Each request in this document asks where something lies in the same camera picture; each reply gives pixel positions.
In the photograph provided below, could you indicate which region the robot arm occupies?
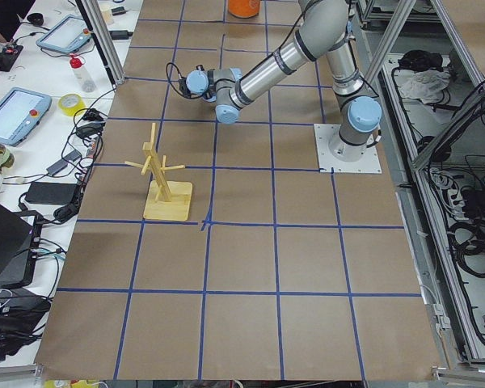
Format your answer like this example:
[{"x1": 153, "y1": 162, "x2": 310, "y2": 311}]
[{"x1": 179, "y1": 0, "x2": 382, "y2": 162}]

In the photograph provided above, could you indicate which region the wooden mug tree stand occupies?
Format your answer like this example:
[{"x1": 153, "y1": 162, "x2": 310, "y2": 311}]
[{"x1": 124, "y1": 123, "x2": 193, "y2": 221}]

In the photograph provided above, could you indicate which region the black power adapter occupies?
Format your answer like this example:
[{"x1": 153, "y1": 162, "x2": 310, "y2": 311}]
[{"x1": 25, "y1": 182, "x2": 78, "y2": 205}]

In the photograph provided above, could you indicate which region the yellow tape roll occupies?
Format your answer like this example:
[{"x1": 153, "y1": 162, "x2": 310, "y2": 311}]
[{"x1": 58, "y1": 93, "x2": 86, "y2": 116}]

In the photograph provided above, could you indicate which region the red capped squeeze bottle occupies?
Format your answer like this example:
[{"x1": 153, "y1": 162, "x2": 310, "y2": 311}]
[{"x1": 70, "y1": 54, "x2": 96, "y2": 93}]

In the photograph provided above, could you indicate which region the white cloth rag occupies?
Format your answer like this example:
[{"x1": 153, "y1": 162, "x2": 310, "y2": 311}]
[{"x1": 399, "y1": 70, "x2": 451, "y2": 104}]

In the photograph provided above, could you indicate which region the black laptop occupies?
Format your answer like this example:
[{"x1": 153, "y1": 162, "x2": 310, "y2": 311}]
[{"x1": 0, "y1": 204, "x2": 42, "y2": 289}]

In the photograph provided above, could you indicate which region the blue teach pendant far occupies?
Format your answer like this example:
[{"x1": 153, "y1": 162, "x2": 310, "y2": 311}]
[{"x1": 36, "y1": 15, "x2": 91, "y2": 54}]

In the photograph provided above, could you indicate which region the blue teach pendant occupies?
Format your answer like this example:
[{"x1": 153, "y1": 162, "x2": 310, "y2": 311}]
[
  {"x1": 36, "y1": 15, "x2": 91, "y2": 54},
  {"x1": 0, "y1": 87, "x2": 52, "y2": 146}
]

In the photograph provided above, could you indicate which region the blue teach pendant near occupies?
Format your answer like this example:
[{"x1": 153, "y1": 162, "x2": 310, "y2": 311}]
[{"x1": 0, "y1": 87, "x2": 52, "y2": 146}]

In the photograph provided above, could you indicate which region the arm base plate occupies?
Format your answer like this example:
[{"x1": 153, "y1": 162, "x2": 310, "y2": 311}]
[{"x1": 314, "y1": 124, "x2": 382, "y2": 174}]

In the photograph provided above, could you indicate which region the black cable bundle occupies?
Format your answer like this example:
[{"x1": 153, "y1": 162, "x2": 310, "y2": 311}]
[{"x1": 0, "y1": 86, "x2": 118, "y2": 191}]

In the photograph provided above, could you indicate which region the aluminium frame post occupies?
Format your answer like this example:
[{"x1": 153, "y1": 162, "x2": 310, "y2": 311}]
[{"x1": 75, "y1": 0, "x2": 125, "y2": 86}]

